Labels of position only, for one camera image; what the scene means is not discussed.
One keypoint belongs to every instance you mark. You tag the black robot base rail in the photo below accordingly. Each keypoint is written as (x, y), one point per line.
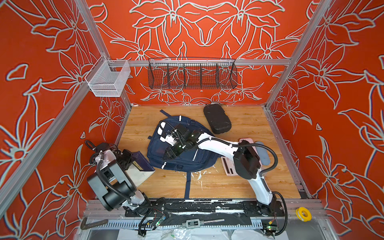
(248, 207)

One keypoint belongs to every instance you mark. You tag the pink pencil case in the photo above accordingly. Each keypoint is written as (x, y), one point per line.
(246, 142)

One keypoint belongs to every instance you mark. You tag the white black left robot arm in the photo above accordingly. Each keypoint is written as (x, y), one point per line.
(110, 181)

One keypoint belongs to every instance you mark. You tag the purple notebook yellow label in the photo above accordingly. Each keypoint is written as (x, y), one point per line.
(141, 162)

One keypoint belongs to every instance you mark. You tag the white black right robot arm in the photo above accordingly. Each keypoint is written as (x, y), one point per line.
(246, 160)

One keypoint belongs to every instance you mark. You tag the white wire mesh basket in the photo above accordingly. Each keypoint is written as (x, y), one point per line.
(108, 78)

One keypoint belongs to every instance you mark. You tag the brown bent metal bar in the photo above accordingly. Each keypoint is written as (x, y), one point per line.
(85, 226)

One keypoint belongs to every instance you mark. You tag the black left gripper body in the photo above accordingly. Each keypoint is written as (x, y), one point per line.
(123, 158)

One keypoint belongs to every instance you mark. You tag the navy blue student backpack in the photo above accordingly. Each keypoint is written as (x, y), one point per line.
(188, 161)

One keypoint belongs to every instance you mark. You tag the black hard zip case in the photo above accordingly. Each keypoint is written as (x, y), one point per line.
(217, 119)

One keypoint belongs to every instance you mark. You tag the grey blue glasses case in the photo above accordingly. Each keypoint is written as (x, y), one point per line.
(264, 156)

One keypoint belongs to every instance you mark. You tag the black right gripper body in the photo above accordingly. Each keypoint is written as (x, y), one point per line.
(179, 146)

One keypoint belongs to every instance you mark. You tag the pink white calculator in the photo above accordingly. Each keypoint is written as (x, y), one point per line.
(229, 166)

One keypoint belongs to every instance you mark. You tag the yellow tape roll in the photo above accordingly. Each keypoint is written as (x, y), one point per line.
(303, 214)

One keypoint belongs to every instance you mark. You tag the black wire wall basket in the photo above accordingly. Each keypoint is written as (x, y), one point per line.
(194, 73)

